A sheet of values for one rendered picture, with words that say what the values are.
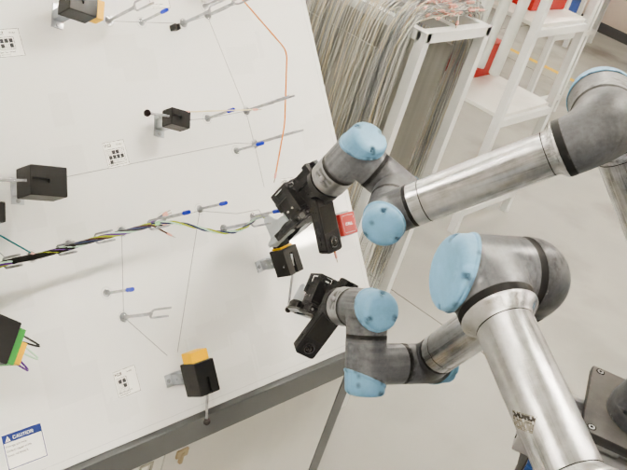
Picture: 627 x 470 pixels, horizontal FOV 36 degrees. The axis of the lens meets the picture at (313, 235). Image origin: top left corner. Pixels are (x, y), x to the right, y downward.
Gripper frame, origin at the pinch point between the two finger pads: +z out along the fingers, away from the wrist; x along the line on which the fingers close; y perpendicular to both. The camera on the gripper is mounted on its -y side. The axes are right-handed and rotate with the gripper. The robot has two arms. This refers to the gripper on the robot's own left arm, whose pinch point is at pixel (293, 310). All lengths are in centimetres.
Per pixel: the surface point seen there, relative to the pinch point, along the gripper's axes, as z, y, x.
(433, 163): 64, 68, -53
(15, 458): -18, -45, 44
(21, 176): -21, -3, 63
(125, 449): -11.5, -37.6, 25.0
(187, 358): -13.8, -18.4, 22.1
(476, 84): 216, 175, -143
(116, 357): -9.6, -23.2, 33.1
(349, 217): 10.3, 26.1, -8.6
